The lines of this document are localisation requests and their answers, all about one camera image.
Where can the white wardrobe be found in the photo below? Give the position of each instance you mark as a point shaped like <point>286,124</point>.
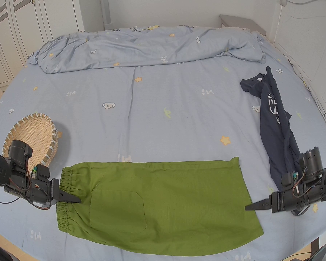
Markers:
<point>16,23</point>

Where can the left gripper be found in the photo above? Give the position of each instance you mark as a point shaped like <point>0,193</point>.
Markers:
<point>42,192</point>

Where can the dark blue T-shirt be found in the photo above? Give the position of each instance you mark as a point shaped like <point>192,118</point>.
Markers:
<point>271,124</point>

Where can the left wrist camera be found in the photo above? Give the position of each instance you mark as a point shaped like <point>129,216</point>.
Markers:
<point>42,173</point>

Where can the green shorts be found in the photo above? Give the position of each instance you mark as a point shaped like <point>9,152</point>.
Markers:
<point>165,205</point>

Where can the round woven basket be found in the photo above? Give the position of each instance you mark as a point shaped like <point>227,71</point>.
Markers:
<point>32,132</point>

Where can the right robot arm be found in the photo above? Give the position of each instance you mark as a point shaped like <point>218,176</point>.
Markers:
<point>311,159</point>

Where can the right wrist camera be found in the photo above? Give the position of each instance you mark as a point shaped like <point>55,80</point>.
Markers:
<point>287,179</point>

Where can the pale blue quilt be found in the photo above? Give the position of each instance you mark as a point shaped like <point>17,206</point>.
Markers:
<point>125,50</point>

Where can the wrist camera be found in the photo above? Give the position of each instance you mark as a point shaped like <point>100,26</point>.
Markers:
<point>42,173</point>
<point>287,179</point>

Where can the grey bedside table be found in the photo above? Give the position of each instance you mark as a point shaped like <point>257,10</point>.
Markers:
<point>233,20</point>

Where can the bed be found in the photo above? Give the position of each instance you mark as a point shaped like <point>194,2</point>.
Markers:
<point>179,91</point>

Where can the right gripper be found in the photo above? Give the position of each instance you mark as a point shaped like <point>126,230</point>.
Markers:
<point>290,200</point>

